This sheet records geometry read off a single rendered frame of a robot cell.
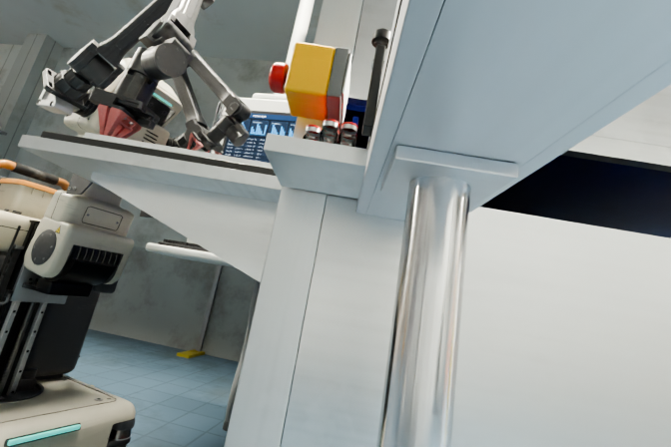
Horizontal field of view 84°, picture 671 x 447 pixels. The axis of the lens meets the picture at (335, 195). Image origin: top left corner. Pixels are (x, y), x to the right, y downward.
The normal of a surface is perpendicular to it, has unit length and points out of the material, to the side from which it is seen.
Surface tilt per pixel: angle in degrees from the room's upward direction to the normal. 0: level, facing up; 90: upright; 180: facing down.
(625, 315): 90
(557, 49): 180
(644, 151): 90
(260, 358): 90
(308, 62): 90
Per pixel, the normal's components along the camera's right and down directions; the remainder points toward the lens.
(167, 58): 0.75, 0.10
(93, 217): 0.87, 0.18
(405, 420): -0.46, -0.32
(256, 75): -0.14, -0.29
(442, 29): -0.17, 0.95
